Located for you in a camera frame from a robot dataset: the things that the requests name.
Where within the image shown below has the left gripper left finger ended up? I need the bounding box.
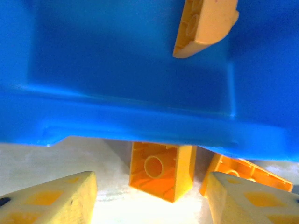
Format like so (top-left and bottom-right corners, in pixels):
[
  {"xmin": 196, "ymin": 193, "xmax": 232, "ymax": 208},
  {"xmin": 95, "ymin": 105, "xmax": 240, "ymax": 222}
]
[{"xmin": 0, "ymin": 171, "xmax": 98, "ymax": 224}]

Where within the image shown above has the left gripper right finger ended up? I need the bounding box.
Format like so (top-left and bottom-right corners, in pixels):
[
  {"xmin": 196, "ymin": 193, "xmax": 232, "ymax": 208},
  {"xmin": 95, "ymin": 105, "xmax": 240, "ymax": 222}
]
[{"xmin": 206, "ymin": 171, "xmax": 299, "ymax": 224}]

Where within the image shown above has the long yellow lego brick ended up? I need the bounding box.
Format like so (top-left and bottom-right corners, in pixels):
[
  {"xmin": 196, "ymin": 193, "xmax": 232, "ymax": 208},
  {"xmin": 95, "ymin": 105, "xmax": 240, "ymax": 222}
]
[{"xmin": 199, "ymin": 153, "xmax": 294, "ymax": 199}]

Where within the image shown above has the yellow sloped lego brick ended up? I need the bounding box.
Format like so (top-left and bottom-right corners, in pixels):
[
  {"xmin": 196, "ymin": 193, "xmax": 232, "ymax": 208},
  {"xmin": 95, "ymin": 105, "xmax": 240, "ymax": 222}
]
[{"xmin": 172, "ymin": 0, "xmax": 240, "ymax": 59}]

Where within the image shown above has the blue three-compartment bin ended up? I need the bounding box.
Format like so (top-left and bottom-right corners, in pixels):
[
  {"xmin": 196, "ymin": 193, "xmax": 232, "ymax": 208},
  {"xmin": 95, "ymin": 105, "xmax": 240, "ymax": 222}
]
[{"xmin": 0, "ymin": 0, "xmax": 299, "ymax": 163}]

